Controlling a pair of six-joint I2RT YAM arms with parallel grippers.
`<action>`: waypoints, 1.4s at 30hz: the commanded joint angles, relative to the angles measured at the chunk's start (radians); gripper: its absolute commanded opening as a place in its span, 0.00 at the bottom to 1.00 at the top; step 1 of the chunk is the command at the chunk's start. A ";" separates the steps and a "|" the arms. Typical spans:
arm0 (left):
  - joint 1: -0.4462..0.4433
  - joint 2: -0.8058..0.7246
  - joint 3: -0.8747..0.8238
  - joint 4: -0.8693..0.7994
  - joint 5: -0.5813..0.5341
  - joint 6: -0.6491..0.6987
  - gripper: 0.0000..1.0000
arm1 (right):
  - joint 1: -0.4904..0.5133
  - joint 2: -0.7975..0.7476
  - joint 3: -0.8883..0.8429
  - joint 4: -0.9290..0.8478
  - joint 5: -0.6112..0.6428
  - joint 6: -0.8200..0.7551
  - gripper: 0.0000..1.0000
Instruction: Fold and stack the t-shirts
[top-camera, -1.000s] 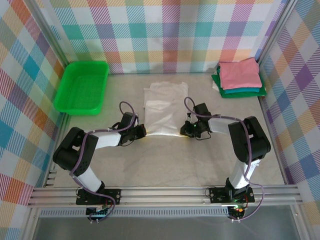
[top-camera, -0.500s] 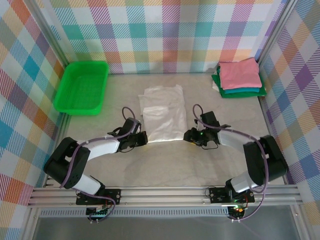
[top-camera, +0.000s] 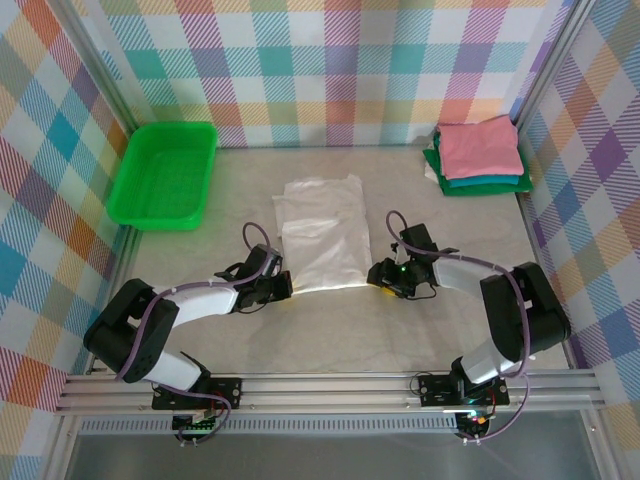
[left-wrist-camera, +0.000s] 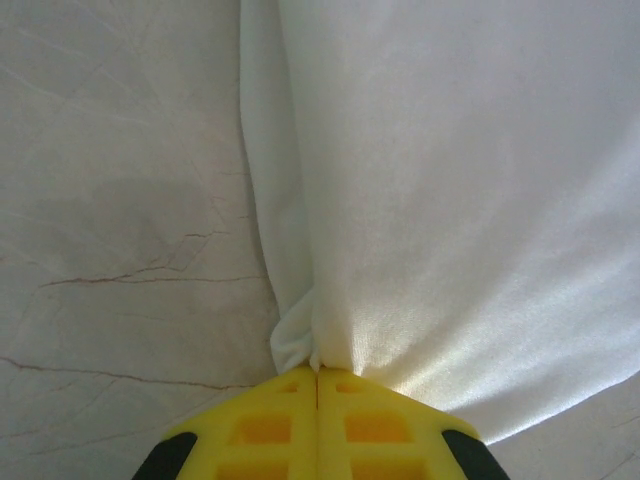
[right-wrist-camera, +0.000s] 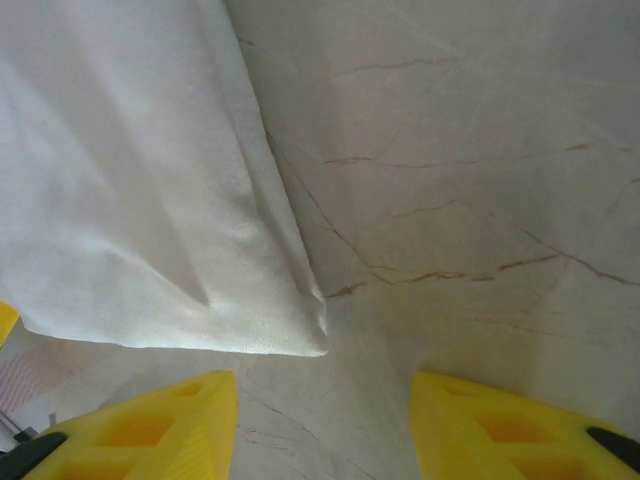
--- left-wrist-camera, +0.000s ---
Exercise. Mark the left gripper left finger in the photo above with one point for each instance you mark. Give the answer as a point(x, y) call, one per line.
point(260, 430)

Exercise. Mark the white t-shirt with red print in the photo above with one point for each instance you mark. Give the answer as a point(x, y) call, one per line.
point(425, 200)

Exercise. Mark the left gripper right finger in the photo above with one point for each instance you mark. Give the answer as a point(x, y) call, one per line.
point(380, 430)

